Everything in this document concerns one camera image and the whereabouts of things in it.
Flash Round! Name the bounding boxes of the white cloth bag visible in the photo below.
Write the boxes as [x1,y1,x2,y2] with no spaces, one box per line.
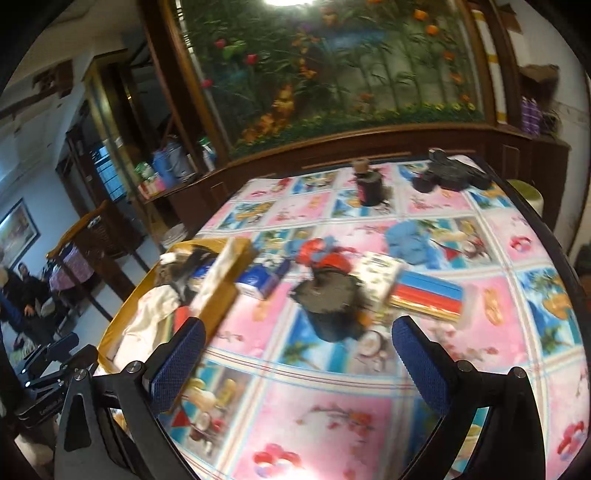
[113,285,180,370]

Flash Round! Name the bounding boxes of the blue and red striped sponge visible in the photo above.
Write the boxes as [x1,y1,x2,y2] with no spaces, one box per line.
[389,270,464,322]

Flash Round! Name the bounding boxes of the white patterned tissue pack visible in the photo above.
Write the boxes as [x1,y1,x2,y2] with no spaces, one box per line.
[351,252,406,311]

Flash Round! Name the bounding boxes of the black packet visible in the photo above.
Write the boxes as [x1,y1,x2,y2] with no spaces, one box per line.
[169,246,217,305]

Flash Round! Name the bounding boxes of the blue towel cloth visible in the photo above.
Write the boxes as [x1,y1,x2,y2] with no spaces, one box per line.
[385,220,442,270]

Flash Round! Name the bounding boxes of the blue tissue pack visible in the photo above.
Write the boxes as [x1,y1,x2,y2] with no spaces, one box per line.
[235,259,290,300]

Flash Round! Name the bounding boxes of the seated person in background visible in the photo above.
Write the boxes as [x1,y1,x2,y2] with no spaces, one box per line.
[1,251,53,345]

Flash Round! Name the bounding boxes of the yellow cardboard tray box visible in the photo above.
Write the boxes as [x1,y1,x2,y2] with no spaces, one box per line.
[97,237,256,374]

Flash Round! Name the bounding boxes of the background table purple cloth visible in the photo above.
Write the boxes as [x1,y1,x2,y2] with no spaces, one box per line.
[48,244,96,292]

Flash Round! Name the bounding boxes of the black cylindrical motor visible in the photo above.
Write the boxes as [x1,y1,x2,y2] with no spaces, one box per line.
[290,267,365,343]

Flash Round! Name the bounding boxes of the wooden chair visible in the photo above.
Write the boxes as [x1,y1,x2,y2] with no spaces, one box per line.
[46,200,150,322]

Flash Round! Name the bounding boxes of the patterned plastic tablecloth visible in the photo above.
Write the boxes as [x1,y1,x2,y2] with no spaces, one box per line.
[161,160,590,479]

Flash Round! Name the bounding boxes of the white plastic bucket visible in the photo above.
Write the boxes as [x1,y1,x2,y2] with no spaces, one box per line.
[160,223,188,250]

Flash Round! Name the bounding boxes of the dark bottle with cork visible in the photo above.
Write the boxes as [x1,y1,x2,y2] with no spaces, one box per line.
[352,159,384,207]

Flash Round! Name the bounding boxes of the black gadget on table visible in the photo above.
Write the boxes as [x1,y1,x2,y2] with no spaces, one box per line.
[412,148,493,193]

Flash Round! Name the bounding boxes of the grey thermos jug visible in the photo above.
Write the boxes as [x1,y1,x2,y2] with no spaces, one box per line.
[166,141,195,182]

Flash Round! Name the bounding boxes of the blue thermos jug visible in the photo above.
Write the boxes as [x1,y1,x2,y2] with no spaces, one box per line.
[152,150,177,189]

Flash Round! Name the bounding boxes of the purple bottles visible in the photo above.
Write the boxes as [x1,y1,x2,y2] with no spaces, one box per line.
[521,96,542,137]

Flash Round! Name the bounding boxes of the framed wall picture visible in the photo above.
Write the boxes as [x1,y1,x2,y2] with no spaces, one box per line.
[0,198,40,268]

